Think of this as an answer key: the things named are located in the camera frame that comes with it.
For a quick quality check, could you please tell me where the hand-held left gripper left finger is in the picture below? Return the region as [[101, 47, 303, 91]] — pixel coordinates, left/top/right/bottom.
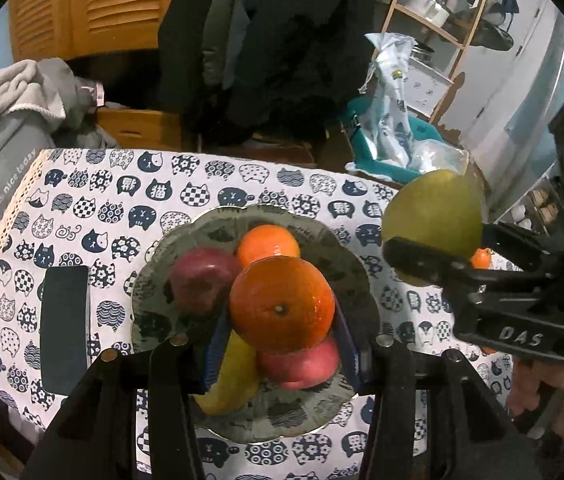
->
[[22, 300, 236, 480]]

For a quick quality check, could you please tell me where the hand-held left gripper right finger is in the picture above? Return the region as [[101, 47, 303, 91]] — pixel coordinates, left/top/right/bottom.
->
[[332, 304, 545, 480]]

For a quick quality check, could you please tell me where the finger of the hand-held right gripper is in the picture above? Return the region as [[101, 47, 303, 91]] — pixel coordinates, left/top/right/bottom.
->
[[481, 221, 551, 272], [383, 236, 479, 292]]

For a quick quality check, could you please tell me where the yellow banana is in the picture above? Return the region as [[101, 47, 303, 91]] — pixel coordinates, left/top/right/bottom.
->
[[194, 330, 263, 416]]

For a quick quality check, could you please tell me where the pink-red apple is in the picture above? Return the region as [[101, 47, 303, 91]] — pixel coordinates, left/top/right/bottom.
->
[[257, 335, 341, 391]]

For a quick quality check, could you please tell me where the large yellow-green pear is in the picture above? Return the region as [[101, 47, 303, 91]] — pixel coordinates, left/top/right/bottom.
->
[[381, 170, 485, 286]]

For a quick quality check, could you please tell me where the dark red apple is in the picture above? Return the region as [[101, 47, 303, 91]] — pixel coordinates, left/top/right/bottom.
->
[[169, 247, 243, 316]]

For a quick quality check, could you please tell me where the large orange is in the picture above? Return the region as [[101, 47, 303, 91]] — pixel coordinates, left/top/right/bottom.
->
[[229, 256, 337, 353]]

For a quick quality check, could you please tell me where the medium orange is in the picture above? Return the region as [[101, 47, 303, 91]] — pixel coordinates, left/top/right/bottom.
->
[[236, 225, 301, 268]]

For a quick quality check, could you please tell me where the scalloped glass plate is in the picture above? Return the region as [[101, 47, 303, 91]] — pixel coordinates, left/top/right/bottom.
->
[[129, 205, 380, 443]]

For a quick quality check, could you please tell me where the person's right hand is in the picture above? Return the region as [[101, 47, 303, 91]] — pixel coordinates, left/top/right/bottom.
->
[[506, 356, 564, 445]]

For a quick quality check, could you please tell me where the grey shelf rack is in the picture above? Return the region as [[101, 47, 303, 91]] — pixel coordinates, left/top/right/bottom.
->
[[497, 175, 564, 231]]

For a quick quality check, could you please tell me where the clear plastic bag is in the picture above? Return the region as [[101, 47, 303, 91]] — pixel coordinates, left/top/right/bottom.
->
[[409, 139, 470, 176]]

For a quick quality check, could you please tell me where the teal basket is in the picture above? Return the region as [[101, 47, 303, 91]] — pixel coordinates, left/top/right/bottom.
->
[[339, 97, 443, 183]]

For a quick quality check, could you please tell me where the dark rectangular slab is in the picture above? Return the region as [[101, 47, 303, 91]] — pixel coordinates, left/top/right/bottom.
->
[[40, 266, 90, 396]]

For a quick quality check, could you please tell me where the white rice bag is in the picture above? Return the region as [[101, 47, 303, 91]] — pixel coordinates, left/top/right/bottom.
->
[[359, 32, 417, 168]]

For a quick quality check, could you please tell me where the white patterned box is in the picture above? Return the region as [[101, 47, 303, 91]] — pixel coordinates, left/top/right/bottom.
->
[[404, 55, 455, 118]]

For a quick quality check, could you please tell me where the cat print tablecloth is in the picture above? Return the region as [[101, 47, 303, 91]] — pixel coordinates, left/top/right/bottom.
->
[[0, 147, 518, 480]]

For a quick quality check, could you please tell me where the wooden shelf rack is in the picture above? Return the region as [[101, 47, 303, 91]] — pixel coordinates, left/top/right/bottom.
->
[[379, 0, 518, 126]]

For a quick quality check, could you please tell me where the wooden cabinet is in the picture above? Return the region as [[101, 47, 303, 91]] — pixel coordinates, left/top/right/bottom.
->
[[94, 107, 183, 151]]

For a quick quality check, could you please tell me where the white pot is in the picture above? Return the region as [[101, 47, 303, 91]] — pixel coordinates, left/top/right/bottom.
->
[[407, 0, 450, 28]]

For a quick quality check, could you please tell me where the black jacket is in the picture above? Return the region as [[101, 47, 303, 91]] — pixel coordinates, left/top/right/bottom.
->
[[157, 0, 377, 136]]

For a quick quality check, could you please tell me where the grey garment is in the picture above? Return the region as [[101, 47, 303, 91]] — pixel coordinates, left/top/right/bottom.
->
[[0, 58, 107, 311]]

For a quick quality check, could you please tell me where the wooden louvered door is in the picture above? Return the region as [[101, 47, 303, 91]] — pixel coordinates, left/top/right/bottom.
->
[[6, 0, 187, 63]]

